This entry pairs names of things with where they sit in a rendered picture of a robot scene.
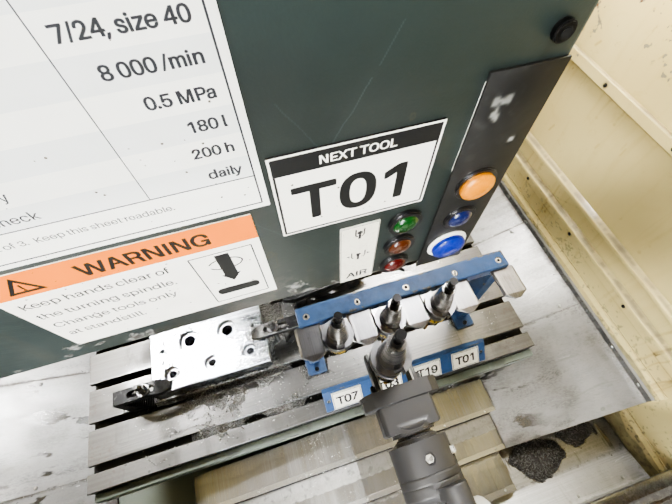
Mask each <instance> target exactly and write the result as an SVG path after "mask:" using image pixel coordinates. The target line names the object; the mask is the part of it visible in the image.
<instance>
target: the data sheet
mask: <svg viewBox="0 0 672 504"><path fill-rule="evenodd" d="M267 205H270V201H269V198H268V194H267V190H266V186H265V183H264V179H263V175H262V171H261V168H260V164H259V160H258V156H257V153H256V149H255V145H254V141H253V138H252V134H251V130H250V126H249V123H248V119H247V115H246V111H245V108H244V104H243V100H242V96H241V93H240V89H239V85H238V81H237V78H236V74H235V70H234V66H233V63H232V59H231V55H230V51H229V48H228V44H227V40H226V36H225V33H224V29H223V25H222V21H221V18H220V14H219V10H218V6H217V3H216V0H0V271H3V270H7V269H11V268H15V267H19V266H23V265H28V264H32V263H36V262H40V261H44V260H48V259H52V258H56V257H60V256H64V255H68V254H72V253H76V252H80V251H84V250H88V249H92V248H96V247H101V246H105V245H109V244H113V243H117V242H121V241H125V240H129V239H133V238H137V237H141V236H145V235H149V234H153V233H157V232H161V231H165V230H169V229H174V228H178V227H182V226H186V225H190V224H194V223H198V222H202V221H206V220H210V219H214V218H218V217H222V216H226V215H230V214H234V213H238V212H242V211H247V210H251V209H255V208H259V207H263V206H267Z"/></svg>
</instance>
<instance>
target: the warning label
mask: <svg viewBox="0 0 672 504"><path fill-rule="evenodd" d="M276 289H277V287H276V284H275V281H274V279H273V276H272V273H271V270H270V267H269V265H268V262H267V259H266V256H265V254H264V251H263V248H262V245H261V242H260V240H259V237H258V234H257V231H256V228H255V226H254V223H253V220H252V217H251V214H246V215H242V216H238V217H234V218H229V219H225V220H221V221H217V222H213V223H209V224H205V225H201V226H197V227H193V228H189V229H185V230H181V231H177V232H173V233H169V234H165V235H161V236H157V237H153V238H149V239H145V240H141V241H137V242H133V243H129V244H125V245H121V246H117V247H113V248H109V249H105V250H100V251H96V252H92V253H88V254H84V255H80V256H76V257H72V258H68V259H64V260H60V261H56V262H52V263H48V264H44V265H40V266H36V267H32V268H28V269H24V270H20V271H16V272H12V273H8V274H4V275H0V309H3V310H5V311H7V312H9V313H11V314H14V315H16V316H18V317H20V318H22V319H25V320H27V321H29V322H31V323H33V324H36V325H38V326H40V327H42V328H44V329H47V330H49V331H51V332H53V333H55V334H57V335H60V336H62V337H64V338H66V339H68V340H71V341H73V342H75V343H77V344H83V343H86V342H90V341H94V340H97V339H101V338H104V337H108V336H111V335H115V334H119V333H122V332H126V331H129V330H133V329H136V328H140V327H144V326H147V325H151V324H154V323H158V322H161V321H165V320H169V319H172V318H176V317H179V316H183V315H186V314H190V313H193V312H197V311H201V310H204V309H208V308H211V307H215V306H218V305H222V304H226V303H229V302H233V301H236V300H240V299H243V298H247V297H251V296H254V295H258V294H261V293H265V292H268V291H272V290H276Z"/></svg>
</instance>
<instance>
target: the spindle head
mask: <svg viewBox="0 0 672 504"><path fill-rule="evenodd" d="M598 2H599V0H216V3H217V6H218V10H219V14H220V18H221V21H222V25H223V29H224V33H225V36H226V40H227V44H228V48H229V51H230V55H231V59H232V63H233V66H234V70H235V74H236V78H237V81H238V85H239V89H240V93H241V96H242V100H243V104H244V108H245V111H246V115H247V119H248V123H249V126H250V130H251V134H252V138H253V141H254V145H255V149H256V153H257V156H258V160H259V164H260V168H261V171H262V175H263V179H264V183H265V186H266V190H267V194H268V198H269V201H270V205H267V206H263V207H259V208H255V209H251V210H247V211H242V212H238V213H234V214H230V215H226V216H222V217H218V218H214V219H210V220H206V221H202V222H198V223H194V224H190V225H186V226H182V227H178V228H174V229H169V230H165V231H161V232H157V233H153V234H149V235H145V236H141V237H137V238H133V239H129V240H125V241H121V242H117V243H113V244H109V245H105V246H101V247H96V248H92V249H88V250H84V251H80V252H76V253H72V254H68V255H64V256H60V257H56V258H52V259H48V260H44V261H40V262H36V263H32V264H28V265H23V266H19V267H15V268H11V269H7V270H3V271H0V275H4V274H8V273H12V272H16V271H20V270H24V269H28V268H32V267H36V266H40V265H44V264H48V263H52V262H56V261H60V260H64V259H68V258H72V257H76V256H80V255H84V254H88V253H92V252H96V251H100V250H105V249H109V248H113V247H117V246H121V245H125V244H129V243H133V242H137V241H141V240H145V239H149V238H153V237H157V236H161V235H165V234H169V233H173V232H177V231H181V230H185V229H189V228H193V227H197V226H201V225H205V224H209V223H213V222H217V221H221V220H225V219H229V218H234V217H238V216H242V215H246V214H251V217H252V220H253V223H254V226H255V228H256V231H257V234H258V237H259V240H260V242H261V245H262V248H263V251H264V254H265V256H266V259H267V262H268V265H269V267H270V270H271V273H272V276H273V279H274V281H275V284H276V287H277V289H276V290H272V291H268V292H265V293H261V294H258V295H254V296H251V297H247V298H243V299H240V300H236V301H233V302H229V303H226V304H222V305H218V306H215V307H211V308H208V309H204V310H201V311H197V312H193V313H190V314H186V315H183V316H179V317H176V318H172V319H169V320H165V321H161V322H158V323H154V324H151V325H147V326H144V327H140V328H136V329H133V330H129V331H126V332H122V333H119V334H115V335H111V336H108V337H104V338H101V339H97V340H94V341H90V342H86V343H83V344H77V343H75V342H73V341H71V340H68V339H66V338H64V337H62V336H60V335H57V334H55V333H53V332H51V331H49V330H47V329H44V328H42V327H40V326H38V325H36V324H33V323H31V322H29V321H27V320H25V319H22V318H20V317H18V316H16V315H14V314H11V313H9V312H7V311H5V310H3V309H0V379H1V378H4V377H8V376H11V375H15V374H19V373H22V372H26V371H29V370H33V369H36V368H40V367H43V366H47V365H50V364H54V363H57V362H61V361H64V360H68V359H71V358H75V357H78V356H82V355H85V354H89V353H92V352H96V351H99V350H103V349H106V348H110V347H113V346H117V345H120V344H124V343H128V342H131V341H135V340H138V339H142V338H145V337H149V336H152V335H156V334H159V333H163V332H166V331H170V330H173V329H177V328H180V327H184V326H187V325H191V324H194V323H198V322H201V321H205V320H208V319H212V318H215V317H219V316H222V315H226V314H230V313H233V312H237V311H240V310H244V309H247V308H251V307H254V306H258V305H261V304H265V303H268V302H272V301H275V300H279V299H282V298H286V297H289V296H293V295H296V294H300V293H303V292H307V291H310V290H314V289H317V288H321V287H324V286H328V285H331V284H335V283H339V282H340V229H343V228H347V227H351V226H355V225H358V224H362V223H366V222H370V221H374V220H377V219H380V220H381V223H380V228H379V234H378V240H377V246H376V252H375V258H374V264H373V269H372V273H374V272H377V271H381V270H380V268H379V266H380V264H381V262H382V261H383V260H385V259H386V258H388V257H390V256H392V255H387V254H385V253H384V251H383V247H384V245H385V244H386V242H387V241H389V240H390V239H391V238H393V237H395V236H398V235H394V234H391V233H390V232H389V231H388V228H387V227H388V224H389V222H390V220H391V219H392V218H393V217H395V216H396V215H397V214H399V213H401V212H404V211H407V210H418V211H420V212H421V213H422V215H423V219H422V221H421V223H420V224H419V225H418V226H417V227H416V228H415V229H413V230H412V231H410V232H408V233H405V234H411V235H413V236H414V238H415V242H414V244H413V246H412V247H411V248H410V249H408V250H407V251H405V252H403V253H401V254H406V255H407V256H408V258H409V260H408V262H407V263H409V262H412V261H416V260H418V257H419V255H420V252H421V250H422V247H423V244H424V242H425V239H426V237H427V234H428V231H429V229H430V226H431V224H432V221H433V218H434V216H435V213H436V211H437V208H438V205H439V203H440V200H441V198H442V195H443V192H444V190H445V187H446V185H447V182H448V179H449V177H450V174H451V171H452V168H453V165H454V163H455V160H456V157H457V155H458V152H459V150H460V147H461V144H462V142H463V139H464V137H465V134H466V131H467V129H468V126H469V124H470V121H471V118H472V116H473V113H474V110H475V108H476V105H477V103H478V100H479V97H480V95H481V92H482V90H483V87H484V84H485V82H486V81H487V78H488V75H489V73H490V71H494V70H498V69H503V68H508V67H513V66H517V65H522V64H527V63H531V62H536V61H541V60H545V59H550V58H555V57H559V56H564V55H569V53H570V52H571V50H572V48H573V46H574V44H575V43H576V41H577V39H578V37H579V36H580V34H581V32H582V30H583V28H584V27H585V25H586V23H587V21H588V20H589V18H590V16H591V14H592V12H593V11H594V9H595V7H596V5H597V4H598ZM444 117H446V118H447V122H446V125H445V128H444V131H443V135H442V138H441V141H440V144H439V147H438V151H437V154H436V157H435V160H434V163H433V166H432V170H431V173H430V176H429V179H428V182H427V186H426V189H425V192H424V195H423V198H422V201H419V202H415V203H411V204H407V205H403V206H399V207H396V208H392V209H388V210H384V211H380V212H376V213H373V214H369V215H365V216H361V217H357V218H353V219H350V220H346V221H342V222H338V223H334V224H330V225H326V226H323V227H319V228H315V229H311V230H307V231H303V232H300V233H296V234H292V235H288V236H283V232H282V228H281V224H280V220H279V216H278V212H277V208H276V203H275V199H274V195H273V191H272V187H271V183H270V179H269V175H268V171H267V167H266V163H265V158H268V157H273V156H277V155H282V154H286V153H290V152H295V151H299V150H303V149H308V148H312V147H317V146H321V145H325V144H330V143H334V142H339V141H343V140H347V139H352V138H356V137H360V136H365V135H369V134H374V133H378V132H382V131H387V130H391V129H396V128H400V127H404V126H409V125H413V124H417V123H422V122H426V121H431V120H435V119H439V118H444Z"/></svg>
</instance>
